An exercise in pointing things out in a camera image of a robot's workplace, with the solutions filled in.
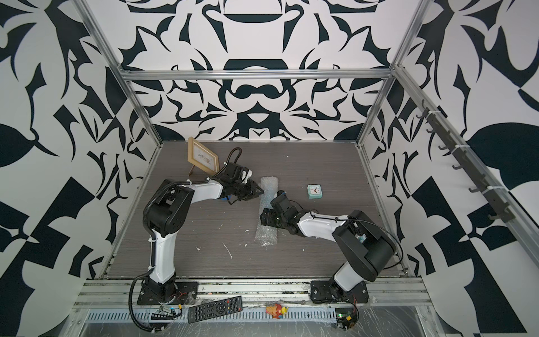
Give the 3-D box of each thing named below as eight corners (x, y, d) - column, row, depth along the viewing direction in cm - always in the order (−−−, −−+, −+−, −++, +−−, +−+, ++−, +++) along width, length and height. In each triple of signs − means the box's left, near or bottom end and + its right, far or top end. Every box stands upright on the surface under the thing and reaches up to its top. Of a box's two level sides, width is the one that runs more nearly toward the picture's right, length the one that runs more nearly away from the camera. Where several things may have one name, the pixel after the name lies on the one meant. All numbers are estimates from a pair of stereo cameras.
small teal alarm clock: (308, 199, 100) (308, 196, 98) (306, 187, 104) (307, 184, 102) (322, 199, 100) (323, 196, 98) (320, 187, 104) (321, 184, 102)
